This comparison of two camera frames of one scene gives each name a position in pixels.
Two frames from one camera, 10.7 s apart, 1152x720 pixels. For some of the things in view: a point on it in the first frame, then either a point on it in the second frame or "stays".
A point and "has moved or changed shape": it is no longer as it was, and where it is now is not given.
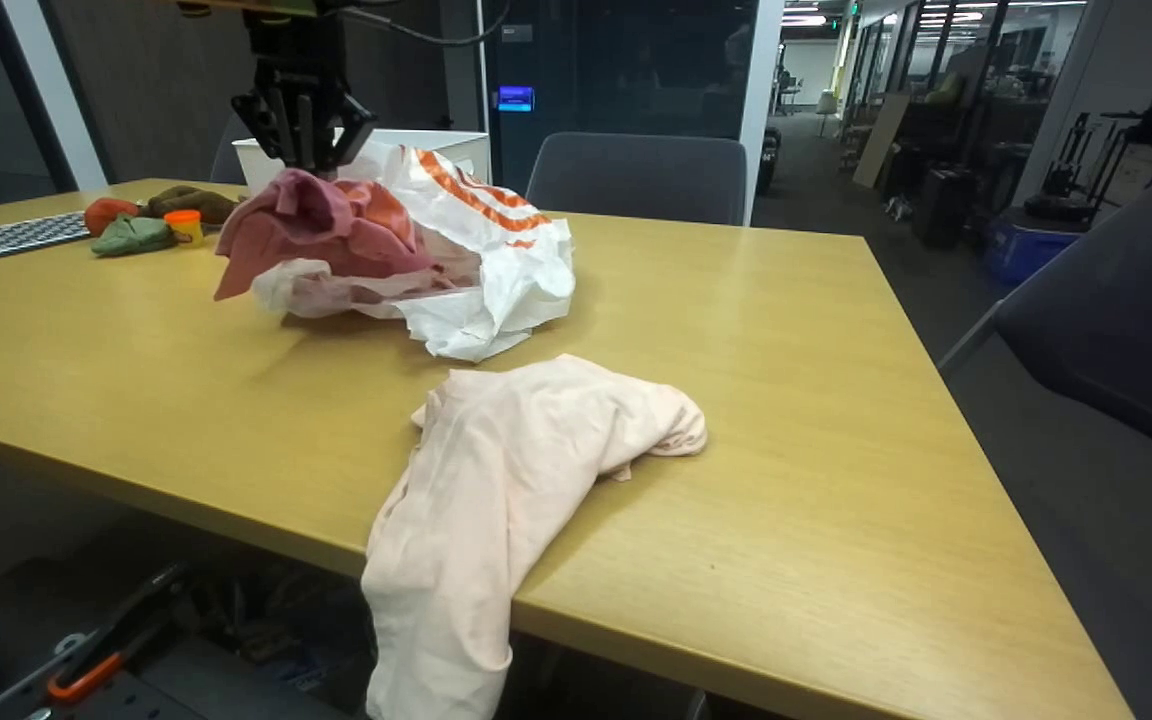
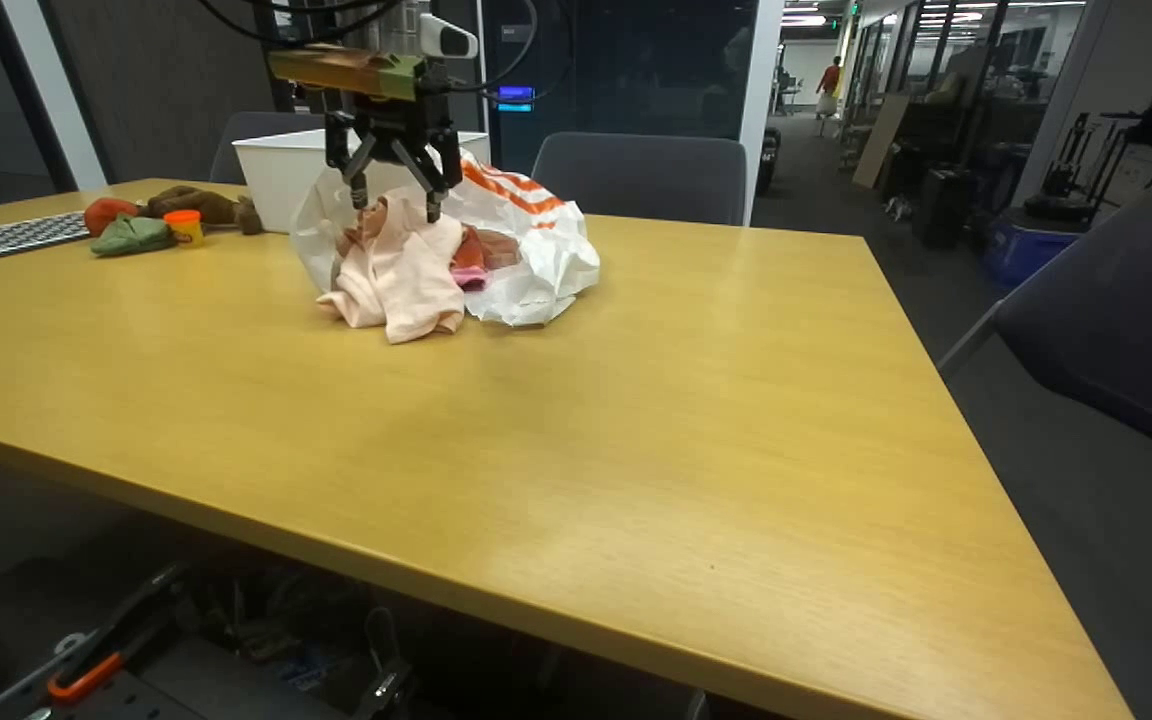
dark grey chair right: x=1092 y=388 stays
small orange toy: x=184 y=226 stays
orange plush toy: x=105 y=210 stays
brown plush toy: x=213 y=207 stays
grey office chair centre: x=682 y=176 stays
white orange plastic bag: x=524 y=267 has moved or changed shape
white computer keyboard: x=19 y=239 stays
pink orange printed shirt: x=342 y=226 → x=478 y=250
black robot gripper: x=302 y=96 → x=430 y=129
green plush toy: x=134 y=239 stays
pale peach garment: x=500 y=463 → x=399 y=272
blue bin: x=1021 y=252 stays
